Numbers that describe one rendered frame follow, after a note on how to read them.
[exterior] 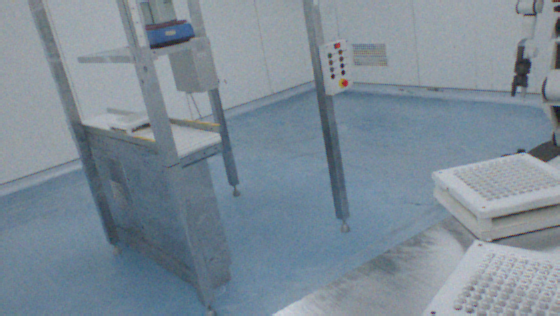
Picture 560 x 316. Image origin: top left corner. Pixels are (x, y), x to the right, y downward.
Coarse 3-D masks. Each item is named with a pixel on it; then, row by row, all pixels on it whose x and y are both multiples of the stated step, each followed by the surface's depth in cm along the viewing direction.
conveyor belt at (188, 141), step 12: (96, 120) 315; (108, 120) 309; (96, 132) 285; (180, 132) 248; (192, 132) 244; (204, 132) 240; (180, 144) 228; (192, 144) 226; (204, 144) 229; (180, 156) 222
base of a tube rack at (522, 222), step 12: (444, 192) 124; (444, 204) 121; (456, 204) 117; (456, 216) 115; (468, 216) 111; (516, 216) 107; (528, 216) 106; (540, 216) 106; (552, 216) 105; (468, 228) 110; (492, 228) 104; (504, 228) 104; (516, 228) 105; (528, 228) 105; (540, 228) 105
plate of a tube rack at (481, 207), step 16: (528, 160) 122; (432, 176) 125; (448, 176) 121; (448, 192) 117; (464, 192) 112; (528, 192) 107; (544, 192) 105; (480, 208) 104; (496, 208) 103; (512, 208) 103; (528, 208) 103
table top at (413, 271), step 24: (408, 240) 111; (432, 240) 109; (456, 240) 107; (504, 240) 104; (528, 240) 103; (552, 240) 101; (384, 264) 103; (408, 264) 102; (432, 264) 101; (456, 264) 99; (336, 288) 99; (360, 288) 97; (384, 288) 96; (408, 288) 95; (432, 288) 93; (288, 312) 94; (312, 312) 93; (336, 312) 92; (360, 312) 90; (384, 312) 89; (408, 312) 88
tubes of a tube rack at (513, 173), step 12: (480, 168) 120; (492, 168) 119; (504, 168) 118; (516, 168) 117; (528, 168) 116; (492, 180) 115; (504, 180) 112; (516, 180) 111; (528, 180) 110; (540, 180) 109; (492, 192) 108
